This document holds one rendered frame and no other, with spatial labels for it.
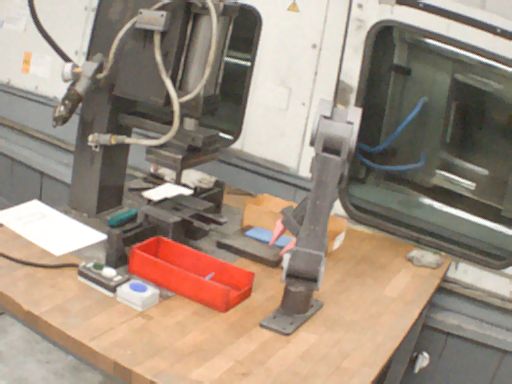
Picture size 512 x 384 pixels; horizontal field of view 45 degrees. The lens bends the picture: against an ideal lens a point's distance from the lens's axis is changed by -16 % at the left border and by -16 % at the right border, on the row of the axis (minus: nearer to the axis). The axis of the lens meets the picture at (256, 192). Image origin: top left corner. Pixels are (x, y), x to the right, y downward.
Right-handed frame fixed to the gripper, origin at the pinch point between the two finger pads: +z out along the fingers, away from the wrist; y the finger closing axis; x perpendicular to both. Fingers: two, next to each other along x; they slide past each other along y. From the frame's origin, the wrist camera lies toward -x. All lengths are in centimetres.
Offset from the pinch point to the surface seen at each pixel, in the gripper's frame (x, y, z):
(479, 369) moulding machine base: -47, -76, -1
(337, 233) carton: -25.3, -6.0, -4.7
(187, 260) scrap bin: 22.5, 9.4, 7.9
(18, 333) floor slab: -35, 60, 136
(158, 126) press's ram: 13.5, 38.1, -5.6
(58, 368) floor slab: -29, 33, 122
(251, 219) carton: -14.4, 12.1, 5.7
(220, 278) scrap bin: 22.6, 1.2, 4.8
